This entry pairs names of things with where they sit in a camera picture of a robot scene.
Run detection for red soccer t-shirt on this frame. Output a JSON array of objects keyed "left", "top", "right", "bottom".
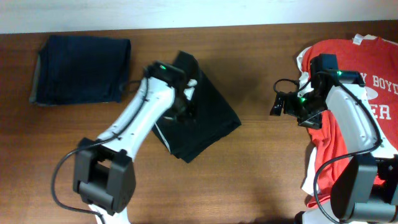
[{"left": 297, "top": 35, "right": 397, "bottom": 208}]

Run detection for folded navy blue garment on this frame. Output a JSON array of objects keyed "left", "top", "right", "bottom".
[{"left": 29, "top": 35, "right": 131, "bottom": 106}]

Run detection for black shorts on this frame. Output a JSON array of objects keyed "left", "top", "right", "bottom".
[{"left": 152, "top": 51, "right": 241, "bottom": 163}]

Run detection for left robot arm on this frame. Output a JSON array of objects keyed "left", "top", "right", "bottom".
[{"left": 73, "top": 61, "right": 201, "bottom": 223}]

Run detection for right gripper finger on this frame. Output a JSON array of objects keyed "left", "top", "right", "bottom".
[
  {"left": 270, "top": 93, "right": 285, "bottom": 116},
  {"left": 297, "top": 111, "right": 322, "bottom": 129}
]

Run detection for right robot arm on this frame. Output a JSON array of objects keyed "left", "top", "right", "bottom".
[{"left": 270, "top": 54, "right": 397, "bottom": 223}]

